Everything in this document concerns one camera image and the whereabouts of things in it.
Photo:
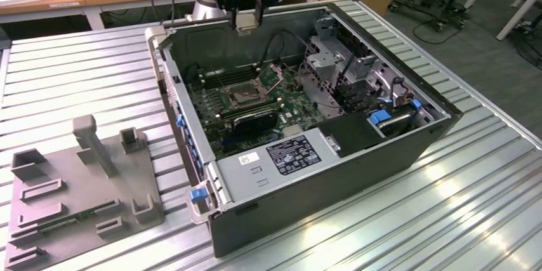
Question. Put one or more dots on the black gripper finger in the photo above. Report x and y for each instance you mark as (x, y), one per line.
(260, 14)
(232, 18)

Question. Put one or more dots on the CPU with silver top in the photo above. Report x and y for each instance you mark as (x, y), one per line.
(245, 20)

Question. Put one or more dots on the black RAM slot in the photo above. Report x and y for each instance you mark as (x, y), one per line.
(228, 71)
(232, 81)
(231, 78)
(229, 74)

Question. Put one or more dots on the CPU socket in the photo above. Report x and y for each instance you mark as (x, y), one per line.
(245, 95)

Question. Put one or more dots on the metal drive cage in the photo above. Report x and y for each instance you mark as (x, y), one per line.
(323, 61)

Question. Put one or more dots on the green motherboard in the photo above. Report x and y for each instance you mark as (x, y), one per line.
(292, 90)

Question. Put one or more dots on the black graphics card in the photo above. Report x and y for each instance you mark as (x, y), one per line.
(253, 122)

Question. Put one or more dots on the small silver heatsink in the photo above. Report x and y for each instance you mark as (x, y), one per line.
(292, 129)

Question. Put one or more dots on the black plastic shroud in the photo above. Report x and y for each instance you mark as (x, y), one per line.
(351, 134)

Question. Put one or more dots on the small blue clip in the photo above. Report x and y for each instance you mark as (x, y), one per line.
(414, 104)

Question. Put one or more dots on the grey power supply with label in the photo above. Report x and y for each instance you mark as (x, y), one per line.
(245, 182)

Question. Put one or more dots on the blue case latch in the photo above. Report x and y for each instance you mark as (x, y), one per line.
(199, 195)

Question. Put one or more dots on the white table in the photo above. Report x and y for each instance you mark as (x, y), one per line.
(519, 12)

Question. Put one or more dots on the grey parts rack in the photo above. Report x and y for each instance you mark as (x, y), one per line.
(88, 188)

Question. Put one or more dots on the black open PC case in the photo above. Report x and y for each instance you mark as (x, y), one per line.
(318, 214)

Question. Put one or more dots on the green RAM stick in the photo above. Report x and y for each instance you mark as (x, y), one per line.
(84, 213)

